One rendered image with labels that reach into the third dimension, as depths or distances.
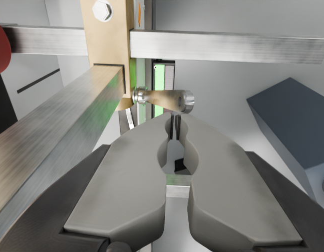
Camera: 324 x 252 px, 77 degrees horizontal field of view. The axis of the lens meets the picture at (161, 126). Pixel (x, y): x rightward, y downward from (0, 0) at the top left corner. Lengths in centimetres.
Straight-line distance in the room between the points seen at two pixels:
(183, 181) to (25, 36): 32
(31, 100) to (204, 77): 90
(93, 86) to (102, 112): 2
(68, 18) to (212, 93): 88
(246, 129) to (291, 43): 112
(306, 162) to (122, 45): 72
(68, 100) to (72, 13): 39
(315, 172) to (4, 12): 90
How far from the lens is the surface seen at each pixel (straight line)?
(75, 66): 56
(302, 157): 86
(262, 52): 28
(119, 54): 26
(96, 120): 17
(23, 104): 47
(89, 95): 17
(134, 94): 29
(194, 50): 26
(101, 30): 26
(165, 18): 112
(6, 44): 31
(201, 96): 122
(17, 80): 46
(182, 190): 39
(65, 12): 55
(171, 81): 44
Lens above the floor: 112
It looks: 60 degrees down
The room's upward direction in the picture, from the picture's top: 175 degrees counter-clockwise
